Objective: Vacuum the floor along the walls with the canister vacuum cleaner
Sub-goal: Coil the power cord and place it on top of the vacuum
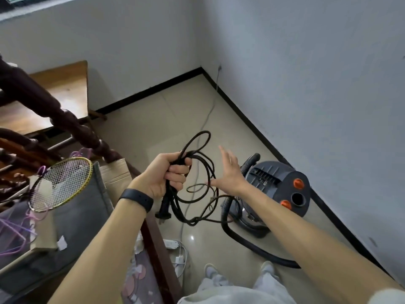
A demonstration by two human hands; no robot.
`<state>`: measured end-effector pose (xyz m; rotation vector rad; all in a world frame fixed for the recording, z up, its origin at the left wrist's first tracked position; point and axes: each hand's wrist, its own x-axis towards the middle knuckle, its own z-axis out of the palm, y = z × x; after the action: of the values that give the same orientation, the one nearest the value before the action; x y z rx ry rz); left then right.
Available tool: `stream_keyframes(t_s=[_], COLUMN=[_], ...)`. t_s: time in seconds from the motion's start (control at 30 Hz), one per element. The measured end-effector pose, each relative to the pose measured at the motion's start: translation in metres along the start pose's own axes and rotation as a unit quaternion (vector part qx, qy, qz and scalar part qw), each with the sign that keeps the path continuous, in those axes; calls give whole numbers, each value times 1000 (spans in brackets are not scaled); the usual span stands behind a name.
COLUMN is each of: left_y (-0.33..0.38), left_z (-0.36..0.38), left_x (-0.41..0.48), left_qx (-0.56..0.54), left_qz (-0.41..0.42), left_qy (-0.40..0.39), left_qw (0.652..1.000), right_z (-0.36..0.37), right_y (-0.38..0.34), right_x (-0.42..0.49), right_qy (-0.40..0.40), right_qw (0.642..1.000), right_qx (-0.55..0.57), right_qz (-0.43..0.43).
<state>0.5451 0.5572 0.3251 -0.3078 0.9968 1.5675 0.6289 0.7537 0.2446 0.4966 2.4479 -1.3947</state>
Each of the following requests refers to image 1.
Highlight person's right hand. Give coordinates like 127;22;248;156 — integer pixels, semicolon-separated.
210;145;252;198

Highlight person's left hand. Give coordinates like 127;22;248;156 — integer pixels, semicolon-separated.
127;152;194;201

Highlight black power cord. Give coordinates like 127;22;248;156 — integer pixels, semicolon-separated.
154;130;242;227

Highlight grey vacuum cleaner orange knobs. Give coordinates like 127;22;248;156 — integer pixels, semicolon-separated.
227;160;311;239

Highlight black vacuum hose with nozzle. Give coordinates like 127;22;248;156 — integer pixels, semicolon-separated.
220;152;302;269

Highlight grey cable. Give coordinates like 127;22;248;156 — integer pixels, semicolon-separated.
179;64;223;241

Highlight person's right forearm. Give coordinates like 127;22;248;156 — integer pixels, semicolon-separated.
240;186;404;304

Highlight person's left forearm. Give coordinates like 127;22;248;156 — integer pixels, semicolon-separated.
47;199;148;304

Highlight black smartwatch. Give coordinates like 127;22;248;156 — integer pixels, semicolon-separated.
119;188;155;214

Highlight brown cardboard box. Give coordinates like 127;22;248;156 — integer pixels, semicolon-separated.
98;158;133;206

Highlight black baseboard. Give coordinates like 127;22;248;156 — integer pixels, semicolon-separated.
94;67;405;288

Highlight white shoe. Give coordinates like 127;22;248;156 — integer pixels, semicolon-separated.
204;263;219;281
260;261;276;277

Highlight yellow rimmed badminton racket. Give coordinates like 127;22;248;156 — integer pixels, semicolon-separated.
0;157;94;214

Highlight grey cushion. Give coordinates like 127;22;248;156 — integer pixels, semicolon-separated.
0;161;115;296

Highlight light grey trousers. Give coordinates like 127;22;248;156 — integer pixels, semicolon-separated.
177;272;405;304

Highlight wooden folding table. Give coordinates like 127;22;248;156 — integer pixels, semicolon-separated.
0;60;108;140

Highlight black framed window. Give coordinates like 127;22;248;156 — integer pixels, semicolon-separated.
0;0;61;10

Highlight white power strip cable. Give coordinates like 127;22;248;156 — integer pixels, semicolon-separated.
170;239;190;282

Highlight dark red wooden bed frame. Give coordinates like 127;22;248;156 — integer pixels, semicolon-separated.
0;53;184;304

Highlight purple plastic strings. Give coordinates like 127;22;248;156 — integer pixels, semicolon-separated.
0;148;95;258

